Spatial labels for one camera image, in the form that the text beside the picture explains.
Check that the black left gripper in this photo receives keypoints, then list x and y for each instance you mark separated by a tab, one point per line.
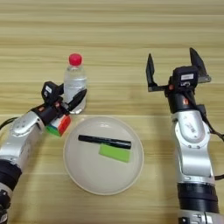
49	112

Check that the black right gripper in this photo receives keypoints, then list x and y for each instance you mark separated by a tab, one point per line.
182	99

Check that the clear bottle with red cap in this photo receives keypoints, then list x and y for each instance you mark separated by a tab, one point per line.
75	78

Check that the multicolour puzzle cube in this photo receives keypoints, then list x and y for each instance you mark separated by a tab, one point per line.
59	127

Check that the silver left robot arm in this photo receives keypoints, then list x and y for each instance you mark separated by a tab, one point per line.
20	137

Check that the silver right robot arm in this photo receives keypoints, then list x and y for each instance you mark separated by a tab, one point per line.
192	145

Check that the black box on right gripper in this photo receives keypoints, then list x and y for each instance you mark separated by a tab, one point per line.
185	76

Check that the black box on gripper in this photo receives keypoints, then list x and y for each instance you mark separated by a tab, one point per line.
185	76
51	92

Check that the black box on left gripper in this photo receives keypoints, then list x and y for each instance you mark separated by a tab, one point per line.
51	92

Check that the black marker pen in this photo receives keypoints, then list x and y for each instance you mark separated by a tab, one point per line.
105	141

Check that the green rectangular block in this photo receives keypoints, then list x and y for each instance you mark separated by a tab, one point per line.
115	153

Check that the round beige plate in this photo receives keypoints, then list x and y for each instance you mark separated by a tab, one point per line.
96	175

